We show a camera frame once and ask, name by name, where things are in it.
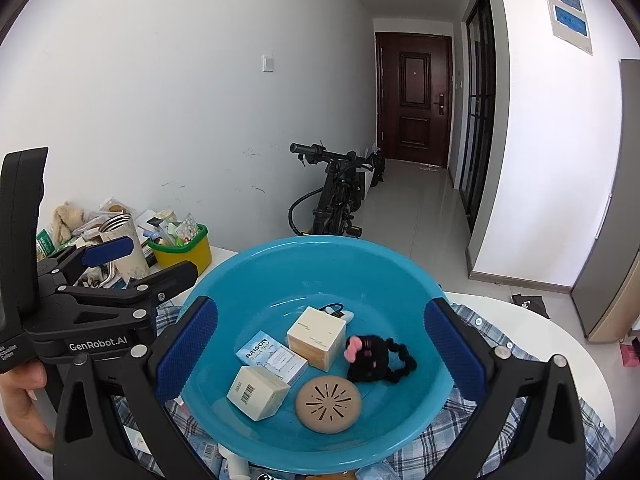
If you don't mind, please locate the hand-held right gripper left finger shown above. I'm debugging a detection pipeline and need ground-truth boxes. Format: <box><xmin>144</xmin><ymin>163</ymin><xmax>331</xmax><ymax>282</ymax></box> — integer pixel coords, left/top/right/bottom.
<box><xmin>52</xmin><ymin>296</ymin><xmax>219</xmax><ymax>480</ymax></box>

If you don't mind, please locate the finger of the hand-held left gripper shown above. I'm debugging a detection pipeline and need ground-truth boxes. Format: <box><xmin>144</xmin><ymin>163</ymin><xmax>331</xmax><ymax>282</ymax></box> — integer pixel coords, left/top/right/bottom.
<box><xmin>55</xmin><ymin>260</ymin><xmax>199</xmax><ymax>318</ymax></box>
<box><xmin>36</xmin><ymin>236</ymin><xmax>135</xmax><ymax>286</ymax></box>

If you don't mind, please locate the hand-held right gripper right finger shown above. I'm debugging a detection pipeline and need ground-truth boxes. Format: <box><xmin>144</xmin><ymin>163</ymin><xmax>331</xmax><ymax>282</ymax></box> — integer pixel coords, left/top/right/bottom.
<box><xmin>424</xmin><ymin>297</ymin><xmax>586</xmax><ymax>480</ymax></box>

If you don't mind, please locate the cream box with barcode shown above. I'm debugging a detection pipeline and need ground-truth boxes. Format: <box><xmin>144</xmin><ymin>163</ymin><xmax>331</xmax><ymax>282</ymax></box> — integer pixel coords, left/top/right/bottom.
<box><xmin>227</xmin><ymin>366</ymin><xmax>291</xmax><ymax>422</ymax></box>

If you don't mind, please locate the blue and white box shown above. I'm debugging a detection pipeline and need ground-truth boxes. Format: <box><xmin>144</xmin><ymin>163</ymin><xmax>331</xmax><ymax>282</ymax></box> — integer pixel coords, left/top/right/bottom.
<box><xmin>235</xmin><ymin>331</ymin><xmax>308</xmax><ymax>386</ymax></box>

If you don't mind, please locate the black hair tie pink bow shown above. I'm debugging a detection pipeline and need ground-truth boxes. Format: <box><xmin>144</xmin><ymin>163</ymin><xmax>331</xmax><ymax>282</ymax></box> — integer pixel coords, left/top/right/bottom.
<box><xmin>344</xmin><ymin>334</ymin><xmax>418</xmax><ymax>386</ymax></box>

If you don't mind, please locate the blue plastic basin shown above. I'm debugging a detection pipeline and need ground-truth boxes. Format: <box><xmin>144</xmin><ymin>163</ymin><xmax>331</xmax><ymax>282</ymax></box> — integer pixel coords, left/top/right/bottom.
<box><xmin>177</xmin><ymin>236</ymin><xmax>456</xmax><ymax>473</ymax></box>

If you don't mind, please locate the beige square box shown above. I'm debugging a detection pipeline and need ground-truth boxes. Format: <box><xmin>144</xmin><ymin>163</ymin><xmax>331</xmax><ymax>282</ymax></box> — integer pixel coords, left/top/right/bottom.
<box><xmin>287</xmin><ymin>306</ymin><xmax>347</xmax><ymax>372</ymax></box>

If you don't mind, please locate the beige round vented disc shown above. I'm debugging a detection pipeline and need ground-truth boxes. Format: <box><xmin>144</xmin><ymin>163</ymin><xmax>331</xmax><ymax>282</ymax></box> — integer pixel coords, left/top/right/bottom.
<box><xmin>295</xmin><ymin>376</ymin><xmax>362</xmax><ymax>433</ymax></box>

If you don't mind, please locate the person's left hand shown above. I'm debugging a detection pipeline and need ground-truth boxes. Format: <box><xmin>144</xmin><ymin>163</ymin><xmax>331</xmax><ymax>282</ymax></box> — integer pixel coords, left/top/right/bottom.
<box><xmin>0</xmin><ymin>361</ymin><xmax>56</xmax><ymax>453</ymax></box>

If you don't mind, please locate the cream steel tumbler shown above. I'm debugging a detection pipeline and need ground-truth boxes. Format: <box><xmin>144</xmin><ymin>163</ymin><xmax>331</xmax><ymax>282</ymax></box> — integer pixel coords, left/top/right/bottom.
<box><xmin>98</xmin><ymin>213</ymin><xmax>151</xmax><ymax>283</ymax></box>

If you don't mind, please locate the green snack packet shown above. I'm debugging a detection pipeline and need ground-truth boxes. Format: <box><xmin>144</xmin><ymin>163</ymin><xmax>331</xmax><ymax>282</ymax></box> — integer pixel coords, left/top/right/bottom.
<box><xmin>37</xmin><ymin>230</ymin><xmax>57</xmax><ymax>261</ymax></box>

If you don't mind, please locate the yellow basket with green rim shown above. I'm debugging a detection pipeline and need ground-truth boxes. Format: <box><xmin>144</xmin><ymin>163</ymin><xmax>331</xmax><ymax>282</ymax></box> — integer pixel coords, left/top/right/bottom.
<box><xmin>147</xmin><ymin>223</ymin><xmax>212</xmax><ymax>276</ymax></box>

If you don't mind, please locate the beige plush toy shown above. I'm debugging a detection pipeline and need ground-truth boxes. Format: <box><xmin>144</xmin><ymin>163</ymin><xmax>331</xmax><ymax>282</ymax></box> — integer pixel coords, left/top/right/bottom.
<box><xmin>52</xmin><ymin>203</ymin><xmax>87</xmax><ymax>243</ymax></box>

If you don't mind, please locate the white blister pack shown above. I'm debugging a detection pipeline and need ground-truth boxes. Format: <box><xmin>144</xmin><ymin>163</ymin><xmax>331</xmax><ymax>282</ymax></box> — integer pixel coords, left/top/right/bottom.
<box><xmin>177</xmin><ymin>215</ymin><xmax>200</xmax><ymax>246</ymax></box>

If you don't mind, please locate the black bag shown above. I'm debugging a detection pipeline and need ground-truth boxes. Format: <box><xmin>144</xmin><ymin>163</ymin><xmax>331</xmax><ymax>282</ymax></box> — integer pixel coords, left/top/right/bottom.
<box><xmin>511</xmin><ymin>292</ymin><xmax>551</xmax><ymax>319</ymax></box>

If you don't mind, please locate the blue plaid cloth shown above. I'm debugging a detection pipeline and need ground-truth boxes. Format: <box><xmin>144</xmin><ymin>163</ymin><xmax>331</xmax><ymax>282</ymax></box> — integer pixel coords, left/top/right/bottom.
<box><xmin>115</xmin><ymin>300</ymin><xmax>618</xmax><ymax>480</ymax></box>

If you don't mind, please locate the white tube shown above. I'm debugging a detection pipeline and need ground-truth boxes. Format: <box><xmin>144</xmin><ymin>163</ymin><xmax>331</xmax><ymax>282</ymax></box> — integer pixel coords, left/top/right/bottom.
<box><xmin>220</xmin><ymin>450</ymin><xmax>251</xmax><ymax>480</ymax></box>

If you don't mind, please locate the black folding bicycle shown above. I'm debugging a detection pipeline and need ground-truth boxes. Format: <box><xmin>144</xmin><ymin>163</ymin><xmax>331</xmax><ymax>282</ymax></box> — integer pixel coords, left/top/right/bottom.
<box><xmin>288</xmin><ymin>142</ymin><xmax>387</xmax><ymax>238</ymax></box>

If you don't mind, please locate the gold and grey refrigerator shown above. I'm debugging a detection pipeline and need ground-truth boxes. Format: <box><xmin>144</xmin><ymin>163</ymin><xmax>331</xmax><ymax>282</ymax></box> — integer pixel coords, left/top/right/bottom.
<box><xmin>570</xmin><ymin>59</ymin><xmax>640</xmax><ymax>344</ymax></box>

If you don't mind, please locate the black framed glass sliding door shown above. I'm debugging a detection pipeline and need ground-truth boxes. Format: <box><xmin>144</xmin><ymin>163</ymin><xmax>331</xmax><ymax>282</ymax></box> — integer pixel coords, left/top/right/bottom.
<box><xmin>462</xmin><ymin>0</ymin><xmax>499</xmax><ymax>233</ymax></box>

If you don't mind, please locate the dark brown entrance door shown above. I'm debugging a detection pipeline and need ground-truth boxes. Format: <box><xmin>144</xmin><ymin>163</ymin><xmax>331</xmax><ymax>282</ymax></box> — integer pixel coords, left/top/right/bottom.
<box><xmin>375</xmin><ymin>31</ymin><xmax>453</xmax><ymax>168</ymax></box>

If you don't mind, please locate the white charger with black cable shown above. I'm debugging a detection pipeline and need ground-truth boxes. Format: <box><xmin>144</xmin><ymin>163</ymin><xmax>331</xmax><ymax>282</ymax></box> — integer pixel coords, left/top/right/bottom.
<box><xmin>319</xmin><ymin>302</ymin><xmax>354</xmax><ymax>324</ymax></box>

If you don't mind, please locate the wall panel with blue windows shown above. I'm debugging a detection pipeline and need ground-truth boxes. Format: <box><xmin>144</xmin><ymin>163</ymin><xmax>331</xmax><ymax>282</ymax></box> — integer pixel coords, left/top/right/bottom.
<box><xmin>537</xmin><ymin>0</ymin><xmax>594</xmax><ymax>56</ymax></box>

